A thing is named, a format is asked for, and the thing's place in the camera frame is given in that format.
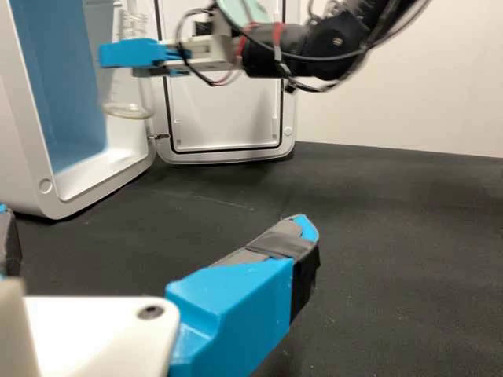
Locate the clear flask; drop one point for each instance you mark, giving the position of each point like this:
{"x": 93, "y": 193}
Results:
{"x": 126, "y": 110}

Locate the white incubator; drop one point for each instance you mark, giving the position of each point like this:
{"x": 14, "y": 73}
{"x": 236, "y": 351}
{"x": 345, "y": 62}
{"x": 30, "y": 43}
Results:
{"x": 27, "y": 118}

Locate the incubator door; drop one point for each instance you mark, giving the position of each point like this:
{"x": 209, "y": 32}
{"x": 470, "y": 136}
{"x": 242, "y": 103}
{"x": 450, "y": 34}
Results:
{"x": 224, "y": 114}

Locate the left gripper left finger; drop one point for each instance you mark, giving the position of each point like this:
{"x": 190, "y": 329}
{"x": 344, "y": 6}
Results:
{"x": 8, "y": 243}

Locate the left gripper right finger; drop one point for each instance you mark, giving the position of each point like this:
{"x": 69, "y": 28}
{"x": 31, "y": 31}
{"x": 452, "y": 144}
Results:
{"x": 243, "y": 298}

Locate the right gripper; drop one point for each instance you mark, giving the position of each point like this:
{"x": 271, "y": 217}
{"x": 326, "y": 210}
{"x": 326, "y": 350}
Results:
{"x": 208, "y": 51}

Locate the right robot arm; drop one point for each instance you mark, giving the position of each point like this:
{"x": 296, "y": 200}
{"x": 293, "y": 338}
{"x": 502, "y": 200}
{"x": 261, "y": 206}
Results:
{"x": 314, "y": 43}

